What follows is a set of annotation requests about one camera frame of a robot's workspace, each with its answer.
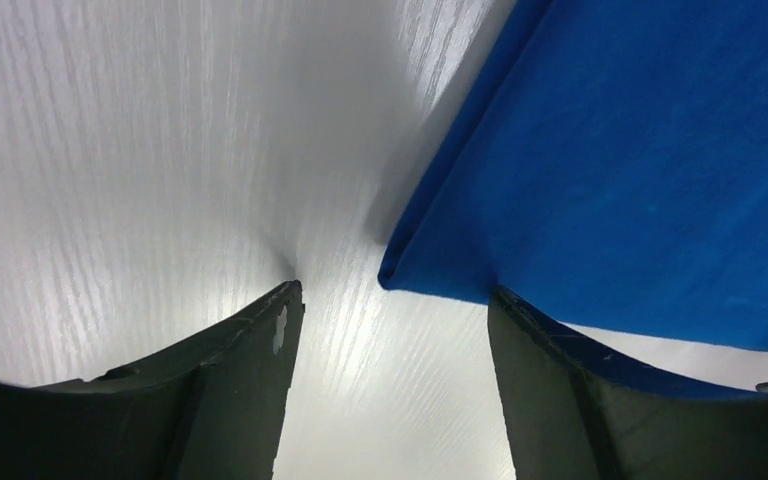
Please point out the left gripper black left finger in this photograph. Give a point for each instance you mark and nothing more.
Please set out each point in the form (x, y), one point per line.
(211, 406)

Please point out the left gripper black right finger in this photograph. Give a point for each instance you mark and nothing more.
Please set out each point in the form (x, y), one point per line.
(575, 408)

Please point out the blue panda print t-shirt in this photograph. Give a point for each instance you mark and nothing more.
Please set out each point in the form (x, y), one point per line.
(610, 166)

